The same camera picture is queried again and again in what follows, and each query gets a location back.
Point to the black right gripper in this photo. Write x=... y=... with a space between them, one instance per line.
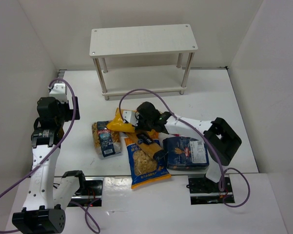
x=144 y=137

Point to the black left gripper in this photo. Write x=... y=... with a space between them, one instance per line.
x=74 y=108

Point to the yellow macaroni pasta bag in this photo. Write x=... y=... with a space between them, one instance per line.
x=118 y=125

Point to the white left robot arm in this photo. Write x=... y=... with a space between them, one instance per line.
x=43 y=211

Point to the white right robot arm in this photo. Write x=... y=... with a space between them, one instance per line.
x=221 y=140

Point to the blue orange shell pasta bag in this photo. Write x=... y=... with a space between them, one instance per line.
x=144 y=169

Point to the Agnesi fusilli pasta bag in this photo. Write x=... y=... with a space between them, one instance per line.
x=107 y=143

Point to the dark blue pasta box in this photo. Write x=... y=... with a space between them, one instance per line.
x=185 y=153

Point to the white two-tier shelf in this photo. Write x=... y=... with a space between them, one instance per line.
x=143 y=41

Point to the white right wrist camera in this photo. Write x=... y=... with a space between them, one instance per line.
x=130 y=117

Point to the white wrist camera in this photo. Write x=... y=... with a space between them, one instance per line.
x=130 y=117
x=59 y=92

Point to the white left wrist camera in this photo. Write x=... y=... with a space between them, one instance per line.
x=59 y=92

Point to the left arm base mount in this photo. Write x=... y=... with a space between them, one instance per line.
x=91 y=194

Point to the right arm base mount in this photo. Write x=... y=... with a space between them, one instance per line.
x=204 y=191

